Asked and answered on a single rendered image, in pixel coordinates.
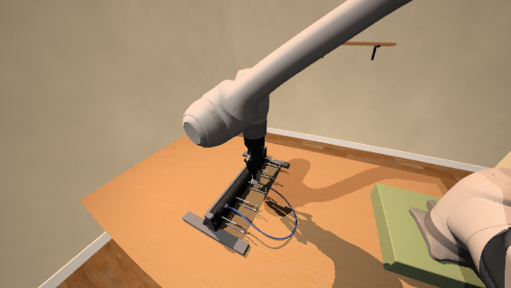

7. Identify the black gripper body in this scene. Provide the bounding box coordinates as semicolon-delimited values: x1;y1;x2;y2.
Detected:
244;137;265;158

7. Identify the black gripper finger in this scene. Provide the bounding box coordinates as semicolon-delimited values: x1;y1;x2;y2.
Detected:
257;145;265;182
244;151;259;185

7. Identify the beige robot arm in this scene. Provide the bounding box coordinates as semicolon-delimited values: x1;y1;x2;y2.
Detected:
183;0;511;288

